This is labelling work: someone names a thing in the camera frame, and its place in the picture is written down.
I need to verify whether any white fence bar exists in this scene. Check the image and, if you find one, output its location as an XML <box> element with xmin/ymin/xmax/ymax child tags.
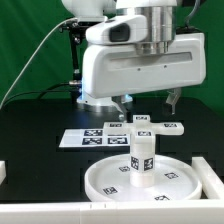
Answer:
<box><xmin>192</xmin><ymin>157</ymin><xmax>224</xmax><ymax>200</ymax></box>
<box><xmin>0</xmin><ymin>199</ymin><xmax>224</xmax><ymax>224</ymax></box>

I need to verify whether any white front fence bar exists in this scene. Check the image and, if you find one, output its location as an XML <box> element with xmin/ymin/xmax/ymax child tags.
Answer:
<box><xmin>0</xmin><ymin>199</ymin><xmax>224</xmax><ymax>224</ymax></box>

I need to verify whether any white marker sheet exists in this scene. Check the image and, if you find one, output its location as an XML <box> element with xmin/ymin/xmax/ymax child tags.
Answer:
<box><xmin>59</xmin><ymin>129</ymin><xmax>130</xmax><ymax>148</ymax></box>

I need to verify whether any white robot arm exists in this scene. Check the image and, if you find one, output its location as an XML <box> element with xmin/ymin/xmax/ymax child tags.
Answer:
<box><xmin>61</xmin><ymin>0</ymin><xmax>206</xmax><ymax>120</ymax></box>

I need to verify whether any black camera on stand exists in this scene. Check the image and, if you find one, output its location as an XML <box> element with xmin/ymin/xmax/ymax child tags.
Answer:
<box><xmin>59</xmin><ymin>18</ymin><xmax>97</xmax><ymax>100</ymax></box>

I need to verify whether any white right fence bar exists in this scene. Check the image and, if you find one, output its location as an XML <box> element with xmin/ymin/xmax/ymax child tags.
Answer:
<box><xmin>192</xmin><ymin>157</ymin><xmax>224</xmax><ymax>200</ymax></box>

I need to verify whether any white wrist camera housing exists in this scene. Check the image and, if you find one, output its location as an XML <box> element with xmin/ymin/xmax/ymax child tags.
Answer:
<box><xmin>86</xmin><ymin>15</ymin><xmax>148</xmax><ymax>45</ymax></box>

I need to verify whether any grey cable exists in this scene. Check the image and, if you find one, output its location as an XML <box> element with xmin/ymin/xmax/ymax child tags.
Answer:
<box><xmin>0</xmin><ymin>17</ymin><xmax>78</xmax><ymax>109</ymax></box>

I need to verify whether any white cross-shaped table base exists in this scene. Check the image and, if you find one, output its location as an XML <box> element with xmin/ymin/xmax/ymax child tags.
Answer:
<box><xmin>103</xmin><ymin>115</ymin><xmax>184</xmax><ymax>143</ymax></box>

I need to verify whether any white left fence block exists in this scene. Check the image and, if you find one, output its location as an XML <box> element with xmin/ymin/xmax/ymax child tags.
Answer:
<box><xmin>0</xmin><ymin>161</ymin><xmax>7</xmax><ymax>185</ymax></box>

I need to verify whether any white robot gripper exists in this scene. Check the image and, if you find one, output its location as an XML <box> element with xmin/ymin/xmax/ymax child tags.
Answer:
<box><xmin>83</xmin><ymin>33</ymin><xmax>206</xmax><ymax>121</ymax></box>

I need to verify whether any white round table top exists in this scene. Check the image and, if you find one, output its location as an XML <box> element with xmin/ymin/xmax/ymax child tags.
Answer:
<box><xmin>84</xmin><ymin>154</ymin><xmax>202</xmax><ymax>202</ymax></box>

